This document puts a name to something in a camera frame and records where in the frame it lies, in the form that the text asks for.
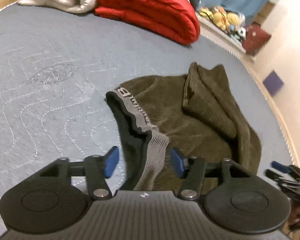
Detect brown corduroy pants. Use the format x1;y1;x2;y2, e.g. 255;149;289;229
106;62;261;191

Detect yellow plush toy pile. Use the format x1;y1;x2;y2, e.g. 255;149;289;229
199;6;245;34

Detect folded red quilt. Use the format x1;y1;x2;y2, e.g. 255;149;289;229
95;0;200;45

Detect purple wall paper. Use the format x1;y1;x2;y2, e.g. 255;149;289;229
262;71;284;96

